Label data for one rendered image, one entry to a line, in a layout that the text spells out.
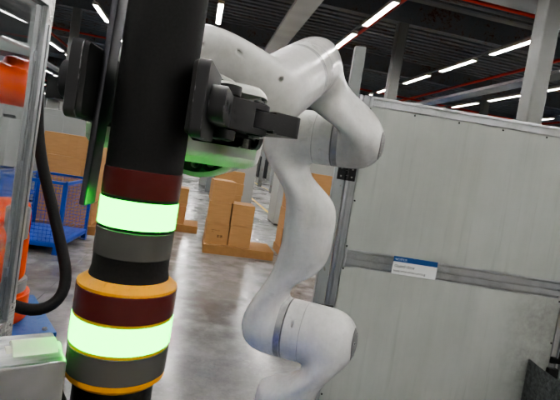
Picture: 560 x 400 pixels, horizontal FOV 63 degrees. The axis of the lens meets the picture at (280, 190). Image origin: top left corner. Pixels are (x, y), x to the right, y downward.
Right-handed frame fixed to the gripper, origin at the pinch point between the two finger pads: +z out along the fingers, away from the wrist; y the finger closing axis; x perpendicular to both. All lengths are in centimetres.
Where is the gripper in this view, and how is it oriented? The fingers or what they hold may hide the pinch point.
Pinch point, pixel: (148, 93)
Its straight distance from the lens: 21.3
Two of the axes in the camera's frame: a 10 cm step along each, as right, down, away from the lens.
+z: 0.2, 0.6, -10.0
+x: 1.6, -9.9, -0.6
